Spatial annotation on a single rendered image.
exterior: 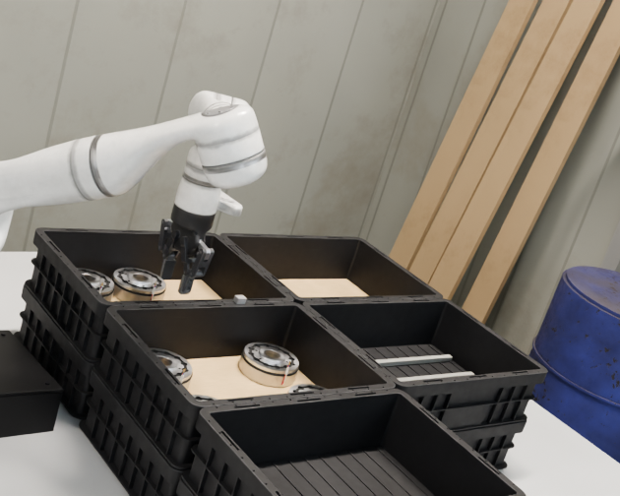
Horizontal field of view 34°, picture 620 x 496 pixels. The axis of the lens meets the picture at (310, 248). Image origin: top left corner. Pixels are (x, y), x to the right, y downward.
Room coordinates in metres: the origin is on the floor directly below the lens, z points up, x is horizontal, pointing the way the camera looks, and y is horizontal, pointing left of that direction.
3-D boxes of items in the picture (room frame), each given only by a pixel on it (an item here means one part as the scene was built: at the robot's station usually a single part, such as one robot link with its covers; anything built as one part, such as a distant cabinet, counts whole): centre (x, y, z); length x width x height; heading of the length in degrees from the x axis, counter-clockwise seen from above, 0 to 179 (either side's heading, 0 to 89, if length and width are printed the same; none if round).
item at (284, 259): (1.99, -0.06, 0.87); 0.40 x 0.30 x 0.11; 132
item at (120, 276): (1.78, 0.29, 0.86); 0.10 x 0.10 x 0.01
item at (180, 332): (1.50, 0.04, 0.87); 0.40 x 0.30 x 0.11; 132
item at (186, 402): (1.50, 0.04, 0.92); 0.40 x 0.30 x 0.02; 132
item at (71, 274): (1.72, 0.24, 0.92); 0.40 x 0.30 x 0.02; 132
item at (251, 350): (1.63, 0.01, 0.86); 0.10 x 0.10 x 0.01
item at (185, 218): (1.69, 0.21, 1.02); 0.08 x 0.08 x 0.09
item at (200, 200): (1.71, 0.20, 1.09); 0.11 x 0.09 x 0.06; 136
